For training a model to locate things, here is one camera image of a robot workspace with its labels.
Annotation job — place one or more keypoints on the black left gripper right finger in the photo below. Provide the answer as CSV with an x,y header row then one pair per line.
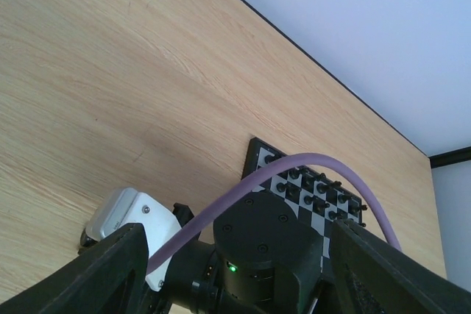
x,y
373,277

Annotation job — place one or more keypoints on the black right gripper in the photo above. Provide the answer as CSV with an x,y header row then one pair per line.
x,y
263,260

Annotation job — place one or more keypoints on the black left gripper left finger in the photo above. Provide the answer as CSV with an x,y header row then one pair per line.
x,y
107,278

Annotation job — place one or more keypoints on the black chess pawn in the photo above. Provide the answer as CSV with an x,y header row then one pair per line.
x,y
282,188

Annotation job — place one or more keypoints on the black chess piece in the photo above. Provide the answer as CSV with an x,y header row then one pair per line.
x,y
294,173
294,192

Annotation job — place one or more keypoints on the black chess rook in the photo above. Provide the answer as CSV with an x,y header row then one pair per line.
x,y
270,158

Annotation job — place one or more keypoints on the black chess piece on board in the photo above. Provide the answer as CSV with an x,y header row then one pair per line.
x,y
294,192

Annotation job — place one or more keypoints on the black board pawn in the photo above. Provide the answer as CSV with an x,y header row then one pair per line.
x,y
319,207
343,198
339,214

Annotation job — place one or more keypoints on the black chess king on board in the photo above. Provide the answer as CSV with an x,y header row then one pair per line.
x,y
324,184

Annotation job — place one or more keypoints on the black chess bishop on board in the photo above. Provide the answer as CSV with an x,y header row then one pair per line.
x,y
308,179

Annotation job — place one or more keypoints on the black and grey chessboard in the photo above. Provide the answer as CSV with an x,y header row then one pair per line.
x,y
306,215

